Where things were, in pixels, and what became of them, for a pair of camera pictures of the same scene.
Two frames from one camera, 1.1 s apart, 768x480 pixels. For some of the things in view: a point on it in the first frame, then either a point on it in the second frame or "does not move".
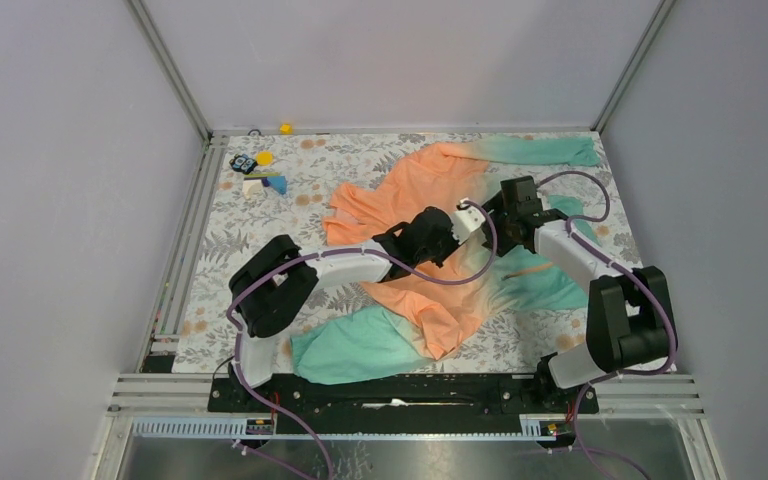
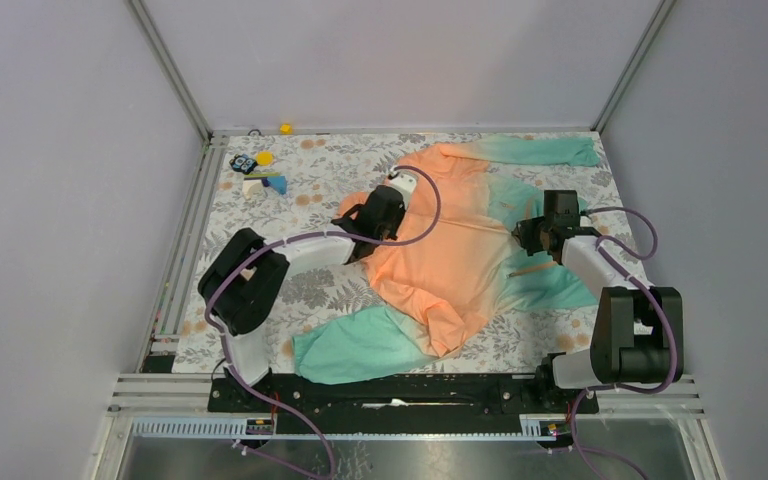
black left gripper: [452, 244] -> [397, 215]
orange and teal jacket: [427, 312] does not move
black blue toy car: [243, 163] does not move
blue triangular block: [279, 183] does not move
